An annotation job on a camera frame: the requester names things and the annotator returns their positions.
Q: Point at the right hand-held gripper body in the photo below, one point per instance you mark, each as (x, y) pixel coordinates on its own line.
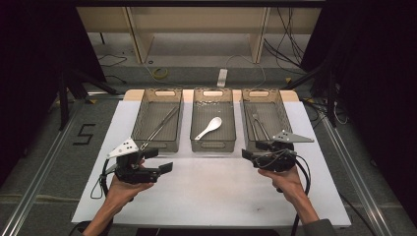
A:
(278, 160)

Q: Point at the white ceramic spoon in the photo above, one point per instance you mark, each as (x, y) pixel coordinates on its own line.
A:
(214, 124)

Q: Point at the aluminium floor rail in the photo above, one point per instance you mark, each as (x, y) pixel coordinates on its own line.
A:
(360, 190)
(36, 183)

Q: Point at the beige wooden shelf unit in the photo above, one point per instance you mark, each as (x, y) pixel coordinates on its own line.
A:
(196, 19)

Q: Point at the metal fork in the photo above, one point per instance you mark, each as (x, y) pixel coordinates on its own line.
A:
(261, 127)

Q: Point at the black tripod stand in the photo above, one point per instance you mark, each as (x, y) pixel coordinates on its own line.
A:
(63, 98)
(331, 98)

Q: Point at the person's left hand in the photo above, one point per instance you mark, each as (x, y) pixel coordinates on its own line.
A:
(121, 193)

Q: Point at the person's right hand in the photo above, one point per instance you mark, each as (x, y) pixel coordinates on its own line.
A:
(288, 185)

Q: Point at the smoky clear plastic bin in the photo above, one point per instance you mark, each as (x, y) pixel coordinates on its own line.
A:
(219, 108)
(275, 114)
(154, 121)

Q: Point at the metal table knife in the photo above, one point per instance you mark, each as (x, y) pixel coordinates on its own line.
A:
(252, 126)

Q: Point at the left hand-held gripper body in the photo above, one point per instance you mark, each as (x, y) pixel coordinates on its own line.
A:
(131, 173)

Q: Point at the black curtain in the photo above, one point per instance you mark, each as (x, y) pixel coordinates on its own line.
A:
(32, 65)
(377, 82)

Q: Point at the white power strip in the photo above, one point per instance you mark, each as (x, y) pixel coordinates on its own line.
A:
(222, 78)

